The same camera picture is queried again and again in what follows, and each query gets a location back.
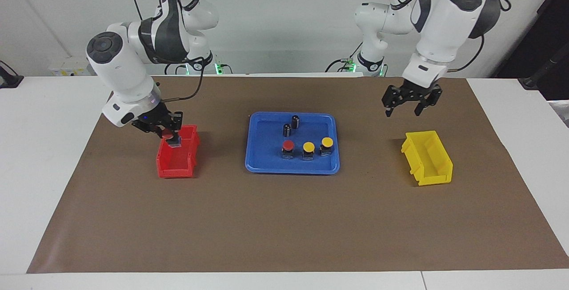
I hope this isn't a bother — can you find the red plastic storage bin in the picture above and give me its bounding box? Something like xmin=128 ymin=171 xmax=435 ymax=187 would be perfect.
xmin=156 ymin=124 xmax=200 ymax=179

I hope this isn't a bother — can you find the yellow plastic storage bin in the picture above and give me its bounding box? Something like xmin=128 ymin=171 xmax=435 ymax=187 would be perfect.
xmin=401 ymin=130 xmax=454 ymax=187

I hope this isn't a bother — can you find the blue plastic tray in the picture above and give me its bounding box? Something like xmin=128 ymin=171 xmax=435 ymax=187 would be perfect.
xmin=244 ymin=112 xmax=341 ymax=175

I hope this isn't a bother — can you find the black equipment stand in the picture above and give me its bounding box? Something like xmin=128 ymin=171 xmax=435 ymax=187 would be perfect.
xmin=518 ymin=45 xmax=569 ymax=91

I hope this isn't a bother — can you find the brown paper table mat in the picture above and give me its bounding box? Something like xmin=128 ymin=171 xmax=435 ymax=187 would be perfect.
xmin=27 ymin=76 xmax=569 ymax=274

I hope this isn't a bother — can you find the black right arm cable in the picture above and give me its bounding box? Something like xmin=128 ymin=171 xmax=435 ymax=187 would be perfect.
xmin=129 ymin=0 xmax=206 ymax=102

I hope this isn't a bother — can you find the black left base cable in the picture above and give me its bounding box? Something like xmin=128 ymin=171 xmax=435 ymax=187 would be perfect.
xmin=325 ymin=43 xmax=363 ymax=73

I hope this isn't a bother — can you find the white wall power box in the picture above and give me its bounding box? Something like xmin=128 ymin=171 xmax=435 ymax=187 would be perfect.
xmin=48 ymin=56 xmax=96 ymax=77

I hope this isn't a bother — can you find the black clamp mount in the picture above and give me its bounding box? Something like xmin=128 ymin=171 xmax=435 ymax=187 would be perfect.
xmin=0 ymin=61 xmax=24 ymax=89

